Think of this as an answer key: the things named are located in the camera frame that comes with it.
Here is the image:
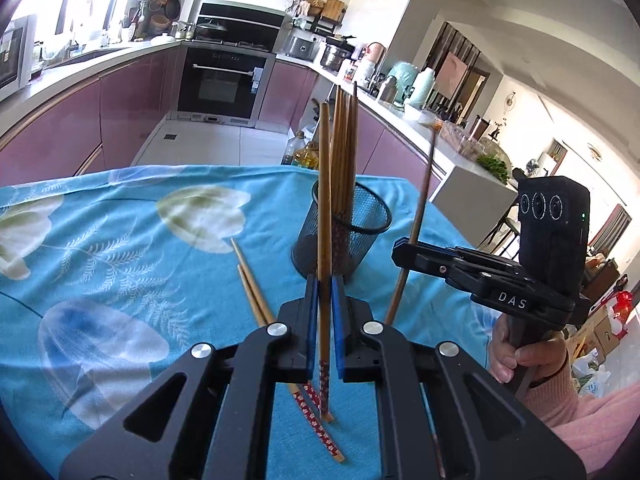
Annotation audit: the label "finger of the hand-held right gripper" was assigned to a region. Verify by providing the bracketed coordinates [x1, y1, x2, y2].
[452, 246, 521, 274]
[391, 238, 494, 296]

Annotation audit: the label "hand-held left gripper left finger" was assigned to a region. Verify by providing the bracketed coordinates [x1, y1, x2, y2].
[60, 274, 321, 480]

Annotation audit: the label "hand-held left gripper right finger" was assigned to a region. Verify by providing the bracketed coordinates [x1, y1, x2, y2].
[331, 274, 586, 480]

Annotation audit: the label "wooden chopstick red patterned handle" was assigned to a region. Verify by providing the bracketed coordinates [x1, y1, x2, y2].
[230, 238, 347, 464]
[316, 101, 335, 423]
[238, 264, 323, 413]
[384, 119, 443, 328]

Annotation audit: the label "black wire mesh basket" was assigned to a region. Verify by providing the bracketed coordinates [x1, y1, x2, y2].
[291, 180, 392, 283]

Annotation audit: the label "bundle of wooden chopsticks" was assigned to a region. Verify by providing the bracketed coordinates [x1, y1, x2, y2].
[330, 81, 360, 281]

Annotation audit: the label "person's right forearm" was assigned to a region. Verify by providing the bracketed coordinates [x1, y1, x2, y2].
[517, 360, 640, 466]

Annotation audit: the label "person's right hand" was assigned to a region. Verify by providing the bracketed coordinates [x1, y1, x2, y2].
[489, 317, 568, 387]

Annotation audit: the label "green leafy vegetables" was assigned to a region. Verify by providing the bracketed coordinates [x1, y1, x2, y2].
[476, 153, 512, 184]

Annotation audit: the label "cardboard box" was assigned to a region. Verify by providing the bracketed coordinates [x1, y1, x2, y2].
[575, 304, 632, 357]

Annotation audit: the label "white plastic bag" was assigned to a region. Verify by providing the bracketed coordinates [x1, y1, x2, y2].
[571, 349, 612, 399]

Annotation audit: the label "dark cooking oil bottle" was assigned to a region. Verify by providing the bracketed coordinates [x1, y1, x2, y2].
[281, 130, 307, 166]

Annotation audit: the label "mint green appliance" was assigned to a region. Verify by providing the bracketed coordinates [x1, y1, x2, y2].
[386, 61, 422, 107]

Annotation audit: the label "blue floral tablecloth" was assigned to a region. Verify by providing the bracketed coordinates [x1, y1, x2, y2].
[0, 164, 496, 480]

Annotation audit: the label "stainless steel pot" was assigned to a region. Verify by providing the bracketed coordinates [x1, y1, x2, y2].
[320, 41, 352, 69]

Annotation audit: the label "black built-in oven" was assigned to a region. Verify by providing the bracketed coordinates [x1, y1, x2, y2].
[176, 44, 277, 127]

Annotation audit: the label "black countertop shelf rack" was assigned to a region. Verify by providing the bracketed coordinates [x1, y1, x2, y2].
[294, 0, 349, 37]

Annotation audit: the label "purple kitchen cabinets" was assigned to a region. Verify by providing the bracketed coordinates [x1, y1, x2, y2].
[0, 42, 451, 196]

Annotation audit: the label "black range hood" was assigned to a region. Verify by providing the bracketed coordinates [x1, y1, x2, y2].
[196, 1, 287, 52]

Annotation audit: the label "black wok with lid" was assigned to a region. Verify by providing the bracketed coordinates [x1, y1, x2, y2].
[194, 18, 229, 42]

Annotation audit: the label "silver microwave oven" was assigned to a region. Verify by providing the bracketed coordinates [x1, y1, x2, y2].
[0, 14, 39, 102]

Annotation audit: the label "kitchen window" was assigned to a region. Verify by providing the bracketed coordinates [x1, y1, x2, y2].
[10, 0, 132, 52]

